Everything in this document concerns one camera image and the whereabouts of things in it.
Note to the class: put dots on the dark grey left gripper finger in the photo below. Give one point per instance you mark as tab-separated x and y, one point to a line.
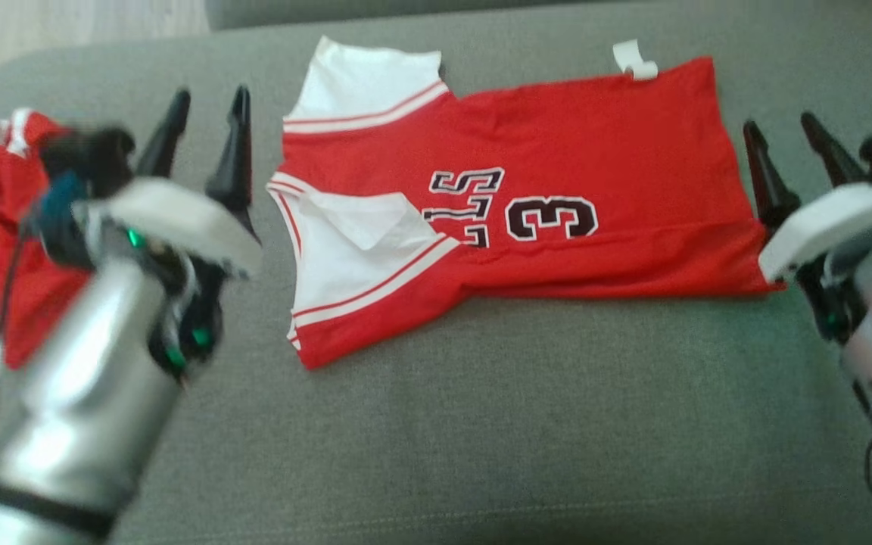
165	140
235	166

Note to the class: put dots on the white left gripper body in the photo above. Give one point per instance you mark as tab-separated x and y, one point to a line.
179	223

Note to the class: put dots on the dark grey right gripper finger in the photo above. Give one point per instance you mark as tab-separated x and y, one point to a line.
773	193
833	159

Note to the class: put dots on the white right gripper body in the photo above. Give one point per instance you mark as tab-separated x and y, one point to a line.
822	227

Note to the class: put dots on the red white-trimmed shorts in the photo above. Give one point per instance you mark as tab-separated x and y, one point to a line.
38	306

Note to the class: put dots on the red white basketball jersey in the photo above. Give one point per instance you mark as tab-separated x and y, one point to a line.
595	136

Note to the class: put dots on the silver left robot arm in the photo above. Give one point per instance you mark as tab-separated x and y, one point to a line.
80	409

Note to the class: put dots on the long grey sofa seat cushion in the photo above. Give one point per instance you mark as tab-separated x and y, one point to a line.
330	9

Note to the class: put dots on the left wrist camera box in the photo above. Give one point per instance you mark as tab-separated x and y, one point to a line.
80	163

